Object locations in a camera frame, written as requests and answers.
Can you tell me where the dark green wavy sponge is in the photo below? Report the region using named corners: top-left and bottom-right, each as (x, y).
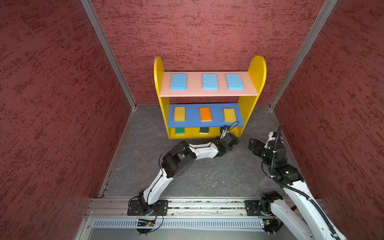
top-left (199, 127), bottom-right (210, 134)

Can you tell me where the yellow sponge back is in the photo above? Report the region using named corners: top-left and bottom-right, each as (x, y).
top-left (223, 109), bottom-right (237, 123)

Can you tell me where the yellow sponge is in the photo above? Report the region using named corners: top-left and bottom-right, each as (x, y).
top-left (223, 109), bottom-right (237, 123)
top-left (174, 106), bottom-right (186, 122)

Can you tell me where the orange sponge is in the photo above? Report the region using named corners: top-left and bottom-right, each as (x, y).
top-left (199, 107), bottom-right (213, 122)

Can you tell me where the bright green sponge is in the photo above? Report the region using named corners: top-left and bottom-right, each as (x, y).
top-left (175, 128), bottom-right (185, 135)

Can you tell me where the yellow sponge front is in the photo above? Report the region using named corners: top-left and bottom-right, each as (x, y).
top-left (174, 106), bottom-right (186, 122)

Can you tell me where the blue sponge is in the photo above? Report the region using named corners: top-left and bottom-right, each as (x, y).
top-left (203, 74), bottom-right (219, 90)
top-left (226, 74), bottom-right (244, 91)
top-left (171, 74), bottom-right (187, 91)

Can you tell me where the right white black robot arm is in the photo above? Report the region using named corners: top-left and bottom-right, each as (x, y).
top-left (249, 137), bottom-right (346, 240)

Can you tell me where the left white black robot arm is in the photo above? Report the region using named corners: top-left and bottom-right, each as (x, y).
top-left (138, 133), bottom-right (239, 215)

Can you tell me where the yellow shelf with coloured boards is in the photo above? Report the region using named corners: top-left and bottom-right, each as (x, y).
top-left (154, 56), bottom-right (267, 139)

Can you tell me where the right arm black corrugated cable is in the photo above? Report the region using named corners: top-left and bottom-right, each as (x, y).
top-left (260, 123), bottom-right (343, 240)

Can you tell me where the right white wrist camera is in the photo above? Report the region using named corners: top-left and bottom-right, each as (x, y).
top-left (264, 132), bottom-right (284, 150)

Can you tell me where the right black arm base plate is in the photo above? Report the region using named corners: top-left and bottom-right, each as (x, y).
top-left (245, 200), bottom-right (271, 217)

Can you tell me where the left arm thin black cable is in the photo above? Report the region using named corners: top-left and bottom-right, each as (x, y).
top-left (127, 120), bottom-right (241, 211)

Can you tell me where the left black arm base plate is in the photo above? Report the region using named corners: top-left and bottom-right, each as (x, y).
top-left (127, 199), bottom-right (169, 217)

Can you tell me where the aluminium rail frame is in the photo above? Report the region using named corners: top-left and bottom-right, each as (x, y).
top-left (76, 198), bottom-right (301, 240)

